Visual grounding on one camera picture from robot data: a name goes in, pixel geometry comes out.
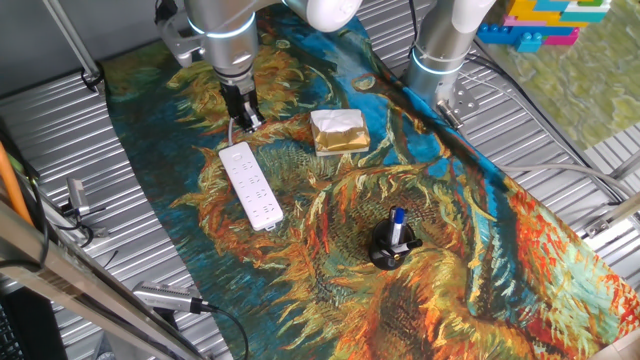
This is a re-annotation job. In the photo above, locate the black pen holder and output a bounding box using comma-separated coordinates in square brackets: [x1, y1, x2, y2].
[368, 219, 417, 272]

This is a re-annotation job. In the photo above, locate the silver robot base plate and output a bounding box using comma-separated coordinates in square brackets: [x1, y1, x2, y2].
[433, 79, 481, 132]

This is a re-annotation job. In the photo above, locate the green patterned mat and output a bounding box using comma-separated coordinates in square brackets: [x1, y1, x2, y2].
[487, 0, 640, 151]

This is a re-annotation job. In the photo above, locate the black depth camera cable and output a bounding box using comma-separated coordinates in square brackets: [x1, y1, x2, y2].
[199, 302, 250, 360]

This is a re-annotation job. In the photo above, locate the small grey camera on mount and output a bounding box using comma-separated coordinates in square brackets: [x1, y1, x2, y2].
[59, 178, 109, 239]

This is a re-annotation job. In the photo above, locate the colourful toy brick stack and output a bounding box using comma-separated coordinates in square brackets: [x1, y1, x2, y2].
[475, 0, 612, 54]

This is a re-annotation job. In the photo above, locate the black marker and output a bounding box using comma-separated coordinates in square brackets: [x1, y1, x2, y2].
[392, 238, 424, 254]

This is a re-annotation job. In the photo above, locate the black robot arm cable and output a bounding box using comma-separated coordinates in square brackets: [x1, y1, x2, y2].
[407, 0, 420, 44]

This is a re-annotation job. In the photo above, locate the orange pole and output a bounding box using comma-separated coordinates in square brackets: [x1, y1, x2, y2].
[0, 142, 34, 226]

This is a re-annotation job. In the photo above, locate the grey floor cable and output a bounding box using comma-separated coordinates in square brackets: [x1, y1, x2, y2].
[499, 163, 637, 199]

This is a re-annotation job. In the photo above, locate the aluminium profile bar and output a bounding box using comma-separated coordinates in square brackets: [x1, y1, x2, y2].
[581, 192, 640, 240]

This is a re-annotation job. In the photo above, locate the sunflower painting cloth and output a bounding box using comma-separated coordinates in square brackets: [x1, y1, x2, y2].
[102, 0, 640, 360]

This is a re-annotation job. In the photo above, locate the gold tissue box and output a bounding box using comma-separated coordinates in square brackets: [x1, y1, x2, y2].
[309, 108, 372, 157]

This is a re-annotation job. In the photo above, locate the thin silver rod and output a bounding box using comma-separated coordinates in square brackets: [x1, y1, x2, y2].
[42, 0, 105, 94]

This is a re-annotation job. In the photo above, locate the long silver depth camera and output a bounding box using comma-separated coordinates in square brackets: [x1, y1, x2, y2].
[132, 280, 211, 315]

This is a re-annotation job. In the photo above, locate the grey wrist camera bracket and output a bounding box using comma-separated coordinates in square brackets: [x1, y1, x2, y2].
[153, 0, 207, 69]

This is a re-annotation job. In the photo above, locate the metal frame beam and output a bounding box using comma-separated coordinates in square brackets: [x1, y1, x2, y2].
[0, 199, 207, 360]

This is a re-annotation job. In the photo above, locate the black monitor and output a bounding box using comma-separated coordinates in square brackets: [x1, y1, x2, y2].
[0, 287, 69, 360]

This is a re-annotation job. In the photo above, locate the blue capped marker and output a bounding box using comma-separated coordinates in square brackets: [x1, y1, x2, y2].
[389, 206, 406, 246]

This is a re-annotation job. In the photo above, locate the white power strip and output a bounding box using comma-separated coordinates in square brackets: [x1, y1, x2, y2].
[218, 141, 285, 232]

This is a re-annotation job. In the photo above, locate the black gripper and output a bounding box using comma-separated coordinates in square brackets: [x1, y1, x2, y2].
[220, 77, 266, 132]

